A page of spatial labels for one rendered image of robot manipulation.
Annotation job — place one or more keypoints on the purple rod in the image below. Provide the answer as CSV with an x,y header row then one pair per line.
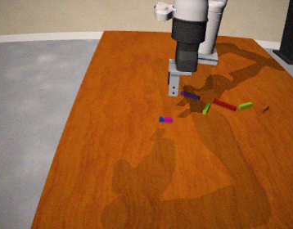
x,y
187,94

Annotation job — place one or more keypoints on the dark red rod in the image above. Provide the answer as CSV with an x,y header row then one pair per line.
x,y
223,104

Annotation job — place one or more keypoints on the small magenta block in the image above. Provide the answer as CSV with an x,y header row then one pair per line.
x,y
168,119

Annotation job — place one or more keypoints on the lime green rod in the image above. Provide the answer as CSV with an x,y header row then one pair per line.
x,y
246,105
205,110

